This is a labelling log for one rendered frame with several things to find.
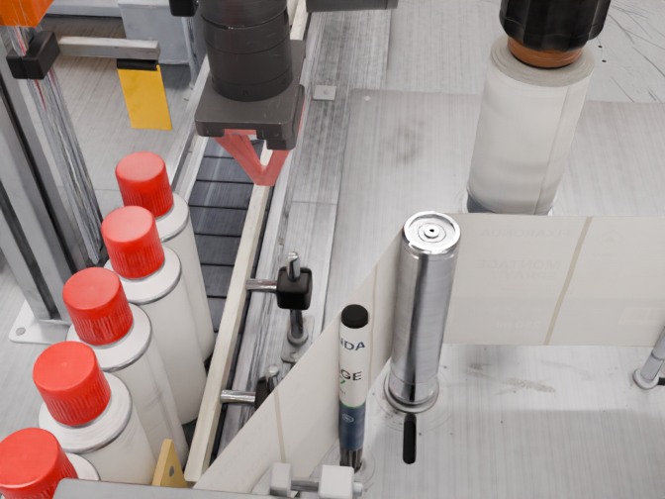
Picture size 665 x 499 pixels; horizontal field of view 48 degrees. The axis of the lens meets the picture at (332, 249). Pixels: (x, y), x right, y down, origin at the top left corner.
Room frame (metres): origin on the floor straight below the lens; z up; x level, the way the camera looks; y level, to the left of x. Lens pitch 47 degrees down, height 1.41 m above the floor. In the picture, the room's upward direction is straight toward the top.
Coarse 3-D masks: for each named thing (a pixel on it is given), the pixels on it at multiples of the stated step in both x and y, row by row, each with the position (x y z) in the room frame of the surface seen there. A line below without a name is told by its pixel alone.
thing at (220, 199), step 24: (216, 144) 0.65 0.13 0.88; (216, 168) 0.61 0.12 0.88; (240, 168) 0.61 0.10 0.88; (192, 192) 0.57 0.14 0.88; (216, 192) 0.57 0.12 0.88; (240, 192) 0.57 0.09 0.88; (192, 216) 0.54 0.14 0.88; (216, 216) 0.54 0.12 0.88; (240, 216) 0.54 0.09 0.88; (264, 216) 0.54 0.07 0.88; (216, 240) 0.50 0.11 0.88; (216, 264) 0.47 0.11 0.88; (216, 288) 0.44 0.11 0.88; (216, 312) 0.42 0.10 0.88; (216, 336) 0.39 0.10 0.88; (240, 336) 0.39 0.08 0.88; (192, 432) 0.30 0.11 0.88; (216, 432) 0.30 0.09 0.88; (216, 456) 0.29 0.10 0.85
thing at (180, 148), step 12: (204, 60) 0.69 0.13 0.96; (204, 72) 0.66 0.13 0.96; (204, 84) 0.64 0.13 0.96; (192, 96) 0.62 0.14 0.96; (192, 108) 0.60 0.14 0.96; (192, 120) 0.59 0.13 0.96; (180, 132) 0.57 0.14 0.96; (192, 132) 0.58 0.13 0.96; (180, 144) 0.55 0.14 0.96; (168, 156) 0.53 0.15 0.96; (180, 156) 0.53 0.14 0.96; (168, 168) 0.52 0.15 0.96; (180, 168) 0.52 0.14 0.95
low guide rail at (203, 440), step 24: (264, 144) 0.61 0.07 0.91; (264, 192) 0.53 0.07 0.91; (240, 240) 0.47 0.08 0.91; (240, 264) 0.44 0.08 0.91; (240, 288) 0.41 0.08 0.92; (240, 312) 0.40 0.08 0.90; (216, 360) 0.34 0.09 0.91; (216, 384) 0.32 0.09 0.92; (216, 408) 0.30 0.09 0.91; (192, 456) 0.26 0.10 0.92; (192, 480) 0.24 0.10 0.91
